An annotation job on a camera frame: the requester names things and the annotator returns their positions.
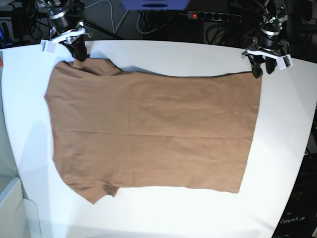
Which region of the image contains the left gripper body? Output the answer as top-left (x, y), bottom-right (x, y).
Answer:
top-left (242, 47), bottom-right (287, 63)

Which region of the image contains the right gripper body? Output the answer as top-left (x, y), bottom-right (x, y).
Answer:
top-left (49, 21), bottom-right (93, 46)

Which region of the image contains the brown T-shirt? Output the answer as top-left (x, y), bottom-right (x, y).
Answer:
top-left (45, 59), bottom-right (262, 203)

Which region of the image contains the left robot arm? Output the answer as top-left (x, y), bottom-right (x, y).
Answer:
top-left (242, 0), bottom-right (293, 78)

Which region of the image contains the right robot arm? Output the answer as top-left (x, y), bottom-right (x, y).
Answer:
top-left (37, 0), bottom-right (92, 61)

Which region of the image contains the black tripod stand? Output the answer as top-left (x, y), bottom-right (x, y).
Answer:
top-left (0, 7), bottom-right (122, 43)

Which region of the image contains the black power strip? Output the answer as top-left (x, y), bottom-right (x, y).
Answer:
top-left (185, 11), bottom-right (242, 23)

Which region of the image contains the black OpenArm equipment case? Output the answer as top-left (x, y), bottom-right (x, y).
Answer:
top-left (272, 154), bottom-right (317, 238)

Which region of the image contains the white box at corner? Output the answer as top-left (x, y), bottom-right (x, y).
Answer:
top-left (0, 177), bottom-right (42, 238)

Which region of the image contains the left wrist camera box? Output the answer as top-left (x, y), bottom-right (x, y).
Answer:
top-left (276, 54), bottom-right (294, 70)

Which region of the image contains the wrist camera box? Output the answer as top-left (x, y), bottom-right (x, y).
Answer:
top-left (40, 40), bottom-right (57, 53)
top-left (276, 54), bottom-right (294, 70)

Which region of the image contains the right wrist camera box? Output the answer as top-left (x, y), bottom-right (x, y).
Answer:
top-left (40, 40), bottom-right (57, 53)

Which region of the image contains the white cable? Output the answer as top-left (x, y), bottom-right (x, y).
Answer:
top-left (78, 0), bottom-right (129, 34)

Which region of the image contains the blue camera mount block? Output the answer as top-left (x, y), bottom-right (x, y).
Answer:
top-left (120, 0), bottom-right (190, 10)

